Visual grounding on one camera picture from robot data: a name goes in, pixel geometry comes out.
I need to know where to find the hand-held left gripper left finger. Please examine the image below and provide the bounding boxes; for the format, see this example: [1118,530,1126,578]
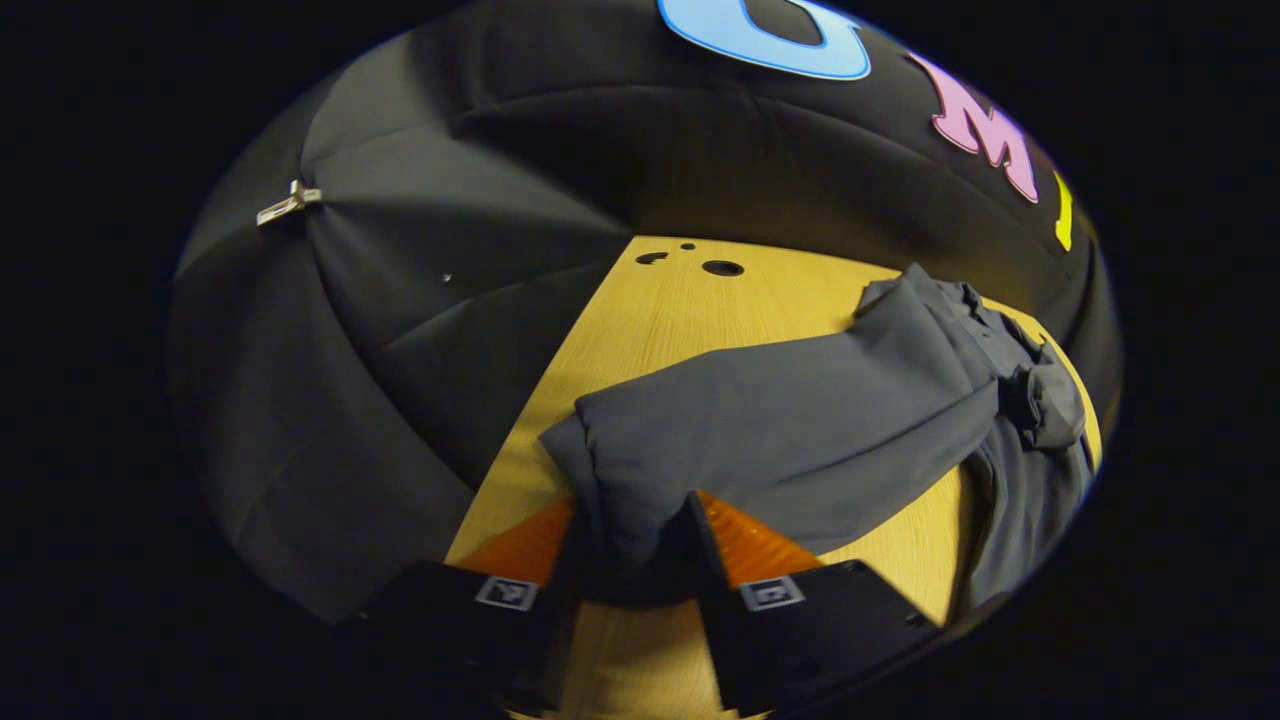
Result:
[350,497,582,717]

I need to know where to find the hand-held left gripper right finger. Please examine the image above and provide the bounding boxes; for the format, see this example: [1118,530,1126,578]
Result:
[685,490,942,717]

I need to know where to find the grey collared shirt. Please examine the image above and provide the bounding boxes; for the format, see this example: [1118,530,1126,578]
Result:
[540,263,1101,613]

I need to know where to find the black backdrop cloth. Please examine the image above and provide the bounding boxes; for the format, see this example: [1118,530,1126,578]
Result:
[170,0,1123,626]

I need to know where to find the white clothes peg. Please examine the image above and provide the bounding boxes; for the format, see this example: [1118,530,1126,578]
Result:
[256,180,324,228]

